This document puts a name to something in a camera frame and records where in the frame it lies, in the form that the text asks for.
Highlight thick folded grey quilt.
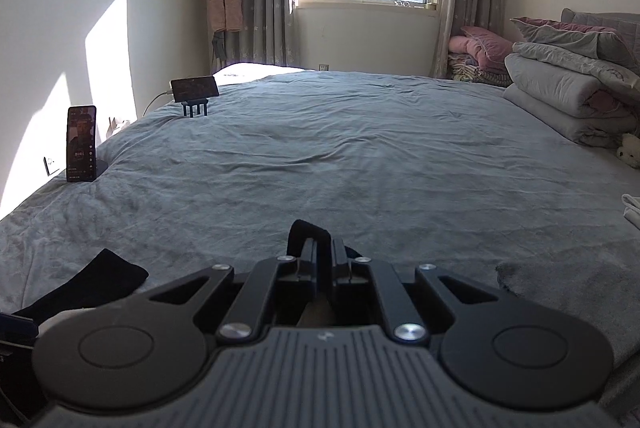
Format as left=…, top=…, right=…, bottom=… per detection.
left=504, top=42, right=640, bottom=119

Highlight upright black smartphone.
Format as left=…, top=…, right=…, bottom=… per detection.
left=66, top=105, right=97, bottom=183

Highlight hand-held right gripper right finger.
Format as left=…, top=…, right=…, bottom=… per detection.
left=330, top=238, right=495, bottom=345

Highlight grey quilted pillow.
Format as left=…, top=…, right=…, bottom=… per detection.
left=560, top=8, right=640, bottom=33

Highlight white folded cloth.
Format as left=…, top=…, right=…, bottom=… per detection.
left=621, top=194, right=640, bottom=231

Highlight white plush toy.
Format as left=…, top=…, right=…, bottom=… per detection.
left=615, top=133, right=640, bottom=169

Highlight pink quilted pillow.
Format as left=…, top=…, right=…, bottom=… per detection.
left=448, top=26, right=515, bottom=71

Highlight bed with grey blanket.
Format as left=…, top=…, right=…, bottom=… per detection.
left=0, top=62, right=640, bottom=409

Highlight sideways black smartphone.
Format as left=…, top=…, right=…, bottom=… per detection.
left=170, top=76, right=220, bottom=101

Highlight grey and pink pillow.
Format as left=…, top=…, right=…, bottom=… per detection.
left=510, top=15, right=638, bottom=68

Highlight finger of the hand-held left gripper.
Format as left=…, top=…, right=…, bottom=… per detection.
left=0, top=313, right=39, bottom=345

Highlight folded beige blankets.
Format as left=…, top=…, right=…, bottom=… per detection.
left=501, top=85, right=640, bottom=149

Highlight striped folded blanket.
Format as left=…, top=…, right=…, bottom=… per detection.
left=446, top=52, right=513, bottom=87

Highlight white charging cable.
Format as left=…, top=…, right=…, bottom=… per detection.
left=144, top=90, right=173, bottom=116

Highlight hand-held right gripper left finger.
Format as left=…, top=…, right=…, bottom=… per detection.
left=149, top=235, right=321, bottom=344

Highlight black garment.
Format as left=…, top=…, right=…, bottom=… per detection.
left=12, top=219, right=365, bottom=316

